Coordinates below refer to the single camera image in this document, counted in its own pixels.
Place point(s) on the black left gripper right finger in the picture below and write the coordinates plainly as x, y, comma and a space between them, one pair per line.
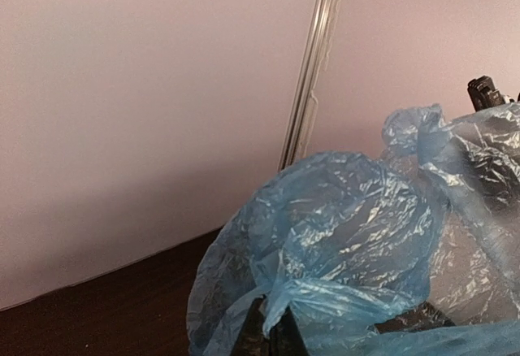
285, 338

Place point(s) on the left aluminium corner post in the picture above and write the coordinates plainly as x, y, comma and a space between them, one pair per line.
305, 104

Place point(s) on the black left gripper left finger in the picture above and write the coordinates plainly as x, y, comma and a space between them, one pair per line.
251, 341

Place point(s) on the blue plastic trash bag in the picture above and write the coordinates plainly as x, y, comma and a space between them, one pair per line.
412, 253

